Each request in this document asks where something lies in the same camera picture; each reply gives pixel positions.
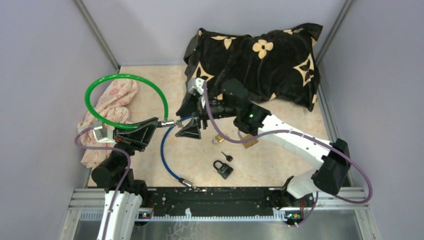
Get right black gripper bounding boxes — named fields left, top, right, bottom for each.
left=175, top=93, right=238, bottom=140

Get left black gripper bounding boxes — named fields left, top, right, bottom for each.
left=109, top=117, right=159, bottom=170

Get green cable lock keys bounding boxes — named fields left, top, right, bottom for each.
left=175, top=120, right=184, bottom=128

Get green cable lock loop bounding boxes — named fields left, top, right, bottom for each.
left=84, top=73, right=170, bottom=130

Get small brass padlock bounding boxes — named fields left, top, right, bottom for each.
left=211, top=134, right=226, bottom=145

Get large brass padlock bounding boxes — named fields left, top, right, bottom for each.
left=237, top=130, right=259, bottom=149

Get black Kaijing padlock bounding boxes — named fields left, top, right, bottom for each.
left=213, top=160, right=234, bottom=180

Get blue cable lock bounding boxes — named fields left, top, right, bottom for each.
left=160, top=115, right=198, bottom=190

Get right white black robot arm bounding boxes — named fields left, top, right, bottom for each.
left=176, top=77, right=351, bottom=206

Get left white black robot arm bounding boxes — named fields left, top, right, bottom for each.
left=91, top=117, right=161, bottom=240

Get black head key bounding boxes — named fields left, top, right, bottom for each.
left=221, top=151, right=233, bottom=162

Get pink floral white cloth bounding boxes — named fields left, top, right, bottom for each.
left=77, top=77, right=139, bottom=169

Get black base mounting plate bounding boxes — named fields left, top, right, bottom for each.
left=141, top=187, right=315, bottom=217

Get black pillow with beige flowers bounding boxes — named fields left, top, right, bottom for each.
left=183, top=23, right=323, bottom=111

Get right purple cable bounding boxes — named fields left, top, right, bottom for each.
left=202, top=81, right=374, bottom=228

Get purple cable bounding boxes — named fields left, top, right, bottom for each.
left=74, top=127, right=132, bottom=240
left=202, top=81, right=374, bottom=228

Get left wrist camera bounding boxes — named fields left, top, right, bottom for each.
left=92, top=120, right=115, bottom=144

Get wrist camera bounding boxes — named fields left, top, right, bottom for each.
left=186, top=77, right=206, bottom=96
left=92, top=120, right=115, bottom=144

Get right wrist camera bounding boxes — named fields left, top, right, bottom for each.
left=186, top=77, right=206, bottom=96

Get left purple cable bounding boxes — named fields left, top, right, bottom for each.
left=74, top=127, right=132, bottom=240

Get aluminium frame rail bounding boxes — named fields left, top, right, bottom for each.
left=68, top=187, right=369, bottom=222

